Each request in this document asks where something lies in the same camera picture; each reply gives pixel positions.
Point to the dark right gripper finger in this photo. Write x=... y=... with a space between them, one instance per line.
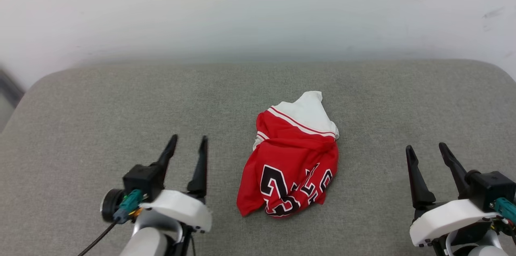
x=457 y=171
x=417 y=183

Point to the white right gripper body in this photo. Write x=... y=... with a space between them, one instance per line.
x=447 y=217

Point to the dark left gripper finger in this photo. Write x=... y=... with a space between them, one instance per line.
x=201 y=167
x=168 y=155

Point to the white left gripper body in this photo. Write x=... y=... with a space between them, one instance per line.
x=181 y=207

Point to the red white basketball jersey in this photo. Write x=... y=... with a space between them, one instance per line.
x=292 y=155

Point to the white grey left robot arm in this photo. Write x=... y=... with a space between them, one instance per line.
x=147 y=242

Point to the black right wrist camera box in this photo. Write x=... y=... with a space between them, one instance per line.
x=492 y=187

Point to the teal left camera connector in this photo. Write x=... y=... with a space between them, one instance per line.
x=128 y=205

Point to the teal camera connector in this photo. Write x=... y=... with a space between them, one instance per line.
x=506 y=207
x=128 y=205

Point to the teal right camera connector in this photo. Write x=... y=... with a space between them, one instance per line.
x=506 y=207

